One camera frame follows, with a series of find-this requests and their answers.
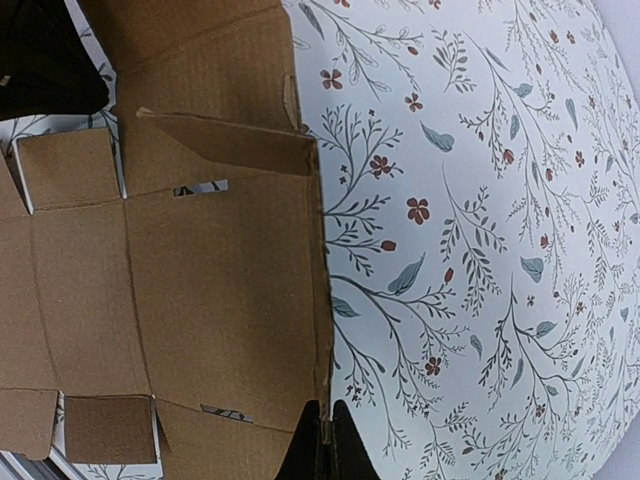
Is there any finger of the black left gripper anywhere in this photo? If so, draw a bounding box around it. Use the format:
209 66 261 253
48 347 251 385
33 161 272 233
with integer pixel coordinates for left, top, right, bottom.
1 1 109 120

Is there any floral patterned table mat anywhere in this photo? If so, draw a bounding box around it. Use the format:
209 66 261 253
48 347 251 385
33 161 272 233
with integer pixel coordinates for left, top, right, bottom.
0 0 640 480

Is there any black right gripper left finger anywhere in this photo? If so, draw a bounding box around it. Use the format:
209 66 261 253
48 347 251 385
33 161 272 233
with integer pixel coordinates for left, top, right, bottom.
275 400 323 480

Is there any aluminium front rail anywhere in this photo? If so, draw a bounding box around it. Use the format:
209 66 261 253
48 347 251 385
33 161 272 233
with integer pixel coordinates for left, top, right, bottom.
1 451 74 480

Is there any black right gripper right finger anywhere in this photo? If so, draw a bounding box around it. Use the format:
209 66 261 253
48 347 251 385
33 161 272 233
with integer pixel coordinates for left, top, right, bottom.
324 400 380 480

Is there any brown cardboard box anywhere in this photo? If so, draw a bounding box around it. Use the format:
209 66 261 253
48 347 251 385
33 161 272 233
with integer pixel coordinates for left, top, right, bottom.
1 1 333 479

